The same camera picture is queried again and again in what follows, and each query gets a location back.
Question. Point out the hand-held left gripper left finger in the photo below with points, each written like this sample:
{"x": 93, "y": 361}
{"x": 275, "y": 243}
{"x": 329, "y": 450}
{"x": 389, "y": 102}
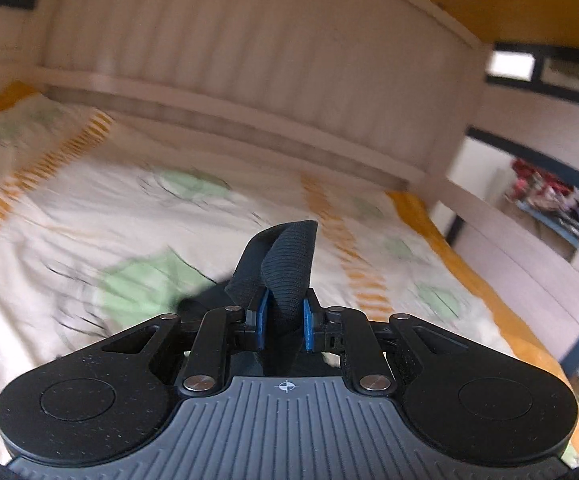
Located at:
{"x": 260, "y": 321}

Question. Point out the printed white bed sheet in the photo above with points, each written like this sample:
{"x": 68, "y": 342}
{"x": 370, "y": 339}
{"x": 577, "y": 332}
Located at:
{"x": 119, "y": 220}

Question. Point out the dark framed window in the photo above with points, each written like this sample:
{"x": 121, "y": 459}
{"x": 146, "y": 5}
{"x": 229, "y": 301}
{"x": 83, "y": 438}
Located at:
{"x": 544, "y": 67}

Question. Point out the black garment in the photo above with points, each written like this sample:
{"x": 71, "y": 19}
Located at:
{"x": 289, "y": 260}

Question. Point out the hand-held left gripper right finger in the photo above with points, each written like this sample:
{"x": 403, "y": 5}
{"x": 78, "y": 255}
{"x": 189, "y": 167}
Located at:
{"x": 309, "y": 325}

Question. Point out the folded quilt with orange stripes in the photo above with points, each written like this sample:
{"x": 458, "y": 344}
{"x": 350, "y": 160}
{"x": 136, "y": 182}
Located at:
{"x": 24, "y": 130}

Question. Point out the shelf with colourful clutter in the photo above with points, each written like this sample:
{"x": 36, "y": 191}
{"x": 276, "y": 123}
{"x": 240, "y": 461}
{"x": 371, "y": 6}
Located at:
{"x": 549, "y": 200}

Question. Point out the white wooden bed frame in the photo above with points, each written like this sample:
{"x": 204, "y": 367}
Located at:
{"x": 269, "y": 50}

